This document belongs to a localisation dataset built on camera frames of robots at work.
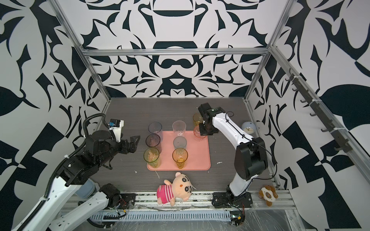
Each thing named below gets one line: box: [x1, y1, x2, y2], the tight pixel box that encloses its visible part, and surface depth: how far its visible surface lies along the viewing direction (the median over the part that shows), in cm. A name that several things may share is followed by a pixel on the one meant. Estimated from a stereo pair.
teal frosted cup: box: [172, 135, 187, 150], surface depth 86 cm
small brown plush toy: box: [258, 185, 279, 207], surface depth 76 cm
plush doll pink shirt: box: [156, 171, 197, 207], surface depth 73 cm
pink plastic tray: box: [146, 130, 212, 171], surface depth 87 cm
